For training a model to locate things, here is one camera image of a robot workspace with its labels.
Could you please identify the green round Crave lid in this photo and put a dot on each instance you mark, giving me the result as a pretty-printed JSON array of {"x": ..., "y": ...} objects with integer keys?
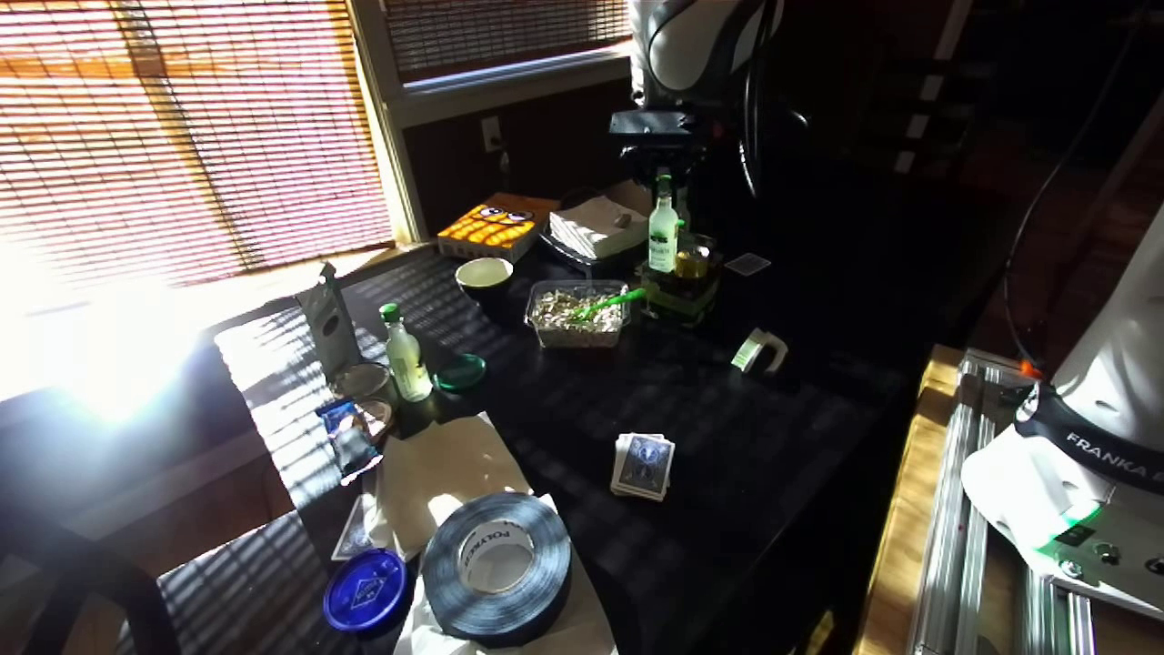
[{"x": 462, "y": 374}]

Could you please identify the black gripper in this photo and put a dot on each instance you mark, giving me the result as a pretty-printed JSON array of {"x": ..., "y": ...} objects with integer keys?
[{"x": 668, "y": 158}]

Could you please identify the small gold can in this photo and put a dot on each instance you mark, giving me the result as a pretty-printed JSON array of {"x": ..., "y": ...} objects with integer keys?
[{"x": 696, "y": 257}]

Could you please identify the small card pack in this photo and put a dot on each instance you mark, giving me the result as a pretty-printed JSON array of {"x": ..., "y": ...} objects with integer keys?
[{"x": 640, "y": 466}]

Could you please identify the blue round lid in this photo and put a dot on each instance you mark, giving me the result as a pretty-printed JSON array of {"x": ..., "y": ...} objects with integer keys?
[{"x": 365, "y": 589}]

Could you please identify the clear plastic seed container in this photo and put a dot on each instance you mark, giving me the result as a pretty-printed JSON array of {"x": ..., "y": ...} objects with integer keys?
[{"x": 568, "y": 317}]

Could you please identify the white napkin stack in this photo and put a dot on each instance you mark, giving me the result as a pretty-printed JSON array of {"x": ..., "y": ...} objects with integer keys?
[{"x": 598, "y": 228}]

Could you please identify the white bowl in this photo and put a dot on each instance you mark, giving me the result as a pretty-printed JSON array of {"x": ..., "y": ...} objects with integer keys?
[{"x": 487, "y": 270}]

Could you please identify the beige paper envelope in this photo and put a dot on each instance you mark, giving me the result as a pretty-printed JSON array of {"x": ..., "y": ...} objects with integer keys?
[{"x": 442, "y": 466}]

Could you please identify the yellow printed box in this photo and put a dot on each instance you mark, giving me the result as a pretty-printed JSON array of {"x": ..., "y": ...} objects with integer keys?
[{"x": 493, "y": 228}]

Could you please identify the green box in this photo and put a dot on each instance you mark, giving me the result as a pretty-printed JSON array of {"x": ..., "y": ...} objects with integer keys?
[{"x": 693, "y": 298}]

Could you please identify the small window blind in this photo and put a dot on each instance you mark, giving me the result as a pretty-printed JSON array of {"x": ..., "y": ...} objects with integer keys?
[{"x": 511, "y": 30}]

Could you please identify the white wall outlet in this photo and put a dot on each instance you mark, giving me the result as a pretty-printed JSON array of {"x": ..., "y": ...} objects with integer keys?
[{"x": 493, "y": 133}]

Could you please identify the pale window frame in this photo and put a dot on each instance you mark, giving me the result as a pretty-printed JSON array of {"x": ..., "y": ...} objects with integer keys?
[{"x": 388, "y": 145}]

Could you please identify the blue snack packet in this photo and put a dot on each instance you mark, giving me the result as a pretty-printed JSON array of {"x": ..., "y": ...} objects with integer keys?
[{"x": 348, "y": 439}]

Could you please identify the green plastic spoon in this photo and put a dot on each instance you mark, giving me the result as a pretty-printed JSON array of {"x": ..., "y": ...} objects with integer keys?
[{"x": 611, "y": 298}]

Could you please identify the black chair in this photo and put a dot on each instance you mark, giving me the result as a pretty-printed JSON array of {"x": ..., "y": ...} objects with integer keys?
[{"x": 74, "y": 569}]

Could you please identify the white crumpled paper sheet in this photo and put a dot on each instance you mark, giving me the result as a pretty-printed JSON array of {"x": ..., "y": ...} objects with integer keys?
[{"x": 587, "y": 623}]

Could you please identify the aluminium frame rails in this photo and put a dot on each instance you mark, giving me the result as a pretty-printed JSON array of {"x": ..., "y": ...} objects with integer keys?
[{"x": 957, "y": 569}]

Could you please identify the white and green clip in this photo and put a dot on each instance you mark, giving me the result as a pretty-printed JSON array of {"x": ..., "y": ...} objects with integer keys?
[{"x": 758, "y": 352}]

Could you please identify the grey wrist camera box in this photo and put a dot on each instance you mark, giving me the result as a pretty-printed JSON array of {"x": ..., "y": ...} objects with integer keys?
[{"x": 651, "y": 120}]

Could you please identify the clear printed plastic wrapper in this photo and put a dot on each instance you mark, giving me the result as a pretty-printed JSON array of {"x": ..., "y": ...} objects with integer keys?
[{"x": 360, "y": 534}]

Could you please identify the black tablecloth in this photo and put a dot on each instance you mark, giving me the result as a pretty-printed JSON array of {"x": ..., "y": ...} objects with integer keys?
[{"x": 728, "y": 460}]

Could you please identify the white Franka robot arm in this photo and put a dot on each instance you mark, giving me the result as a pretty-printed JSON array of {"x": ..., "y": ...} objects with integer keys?
[{"x": 1123, "y": 366}]

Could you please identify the small orange clamp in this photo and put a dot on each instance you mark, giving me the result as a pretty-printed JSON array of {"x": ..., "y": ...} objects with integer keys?
[{"x": 1032, "y": 366}]

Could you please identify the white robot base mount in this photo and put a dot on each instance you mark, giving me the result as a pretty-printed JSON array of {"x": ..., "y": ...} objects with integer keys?
[{"x": 1032, "y": 495}]

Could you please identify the large window blind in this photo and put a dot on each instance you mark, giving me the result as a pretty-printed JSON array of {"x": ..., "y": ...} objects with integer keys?
[{"x": 185, "y": 133}]

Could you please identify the tall grey spray bottle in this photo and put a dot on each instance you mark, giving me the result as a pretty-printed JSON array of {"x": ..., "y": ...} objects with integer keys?
[{"x": 328, "y": 323}]

